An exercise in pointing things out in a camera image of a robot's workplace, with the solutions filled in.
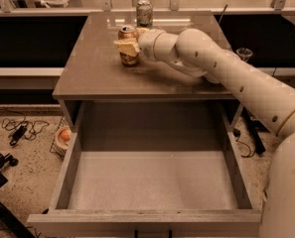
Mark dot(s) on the black office chair base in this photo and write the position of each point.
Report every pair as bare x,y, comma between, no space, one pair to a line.
6,216

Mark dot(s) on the grey cabinet counter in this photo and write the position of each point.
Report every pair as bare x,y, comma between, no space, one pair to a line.
97,92

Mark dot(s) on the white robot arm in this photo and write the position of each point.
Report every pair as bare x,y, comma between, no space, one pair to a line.
194,53

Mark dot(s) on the black power adapter with cable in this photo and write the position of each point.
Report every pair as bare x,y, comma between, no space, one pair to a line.
21,128

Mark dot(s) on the wire basket with fruit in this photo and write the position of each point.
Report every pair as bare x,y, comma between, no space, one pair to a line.
61,139

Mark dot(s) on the black bar on floor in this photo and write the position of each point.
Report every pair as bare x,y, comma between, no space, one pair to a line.
259,147

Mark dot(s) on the green white soda can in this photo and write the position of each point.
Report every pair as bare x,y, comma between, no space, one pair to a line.
144,13

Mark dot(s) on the open grey top drawer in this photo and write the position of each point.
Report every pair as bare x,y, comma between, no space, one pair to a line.
150,170

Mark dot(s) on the small clear glass cup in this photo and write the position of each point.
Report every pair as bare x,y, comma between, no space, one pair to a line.
244,54

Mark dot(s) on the orange soda can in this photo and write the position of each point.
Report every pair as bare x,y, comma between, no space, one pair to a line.
126,32

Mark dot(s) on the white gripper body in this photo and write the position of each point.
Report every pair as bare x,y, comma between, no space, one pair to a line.
147,45

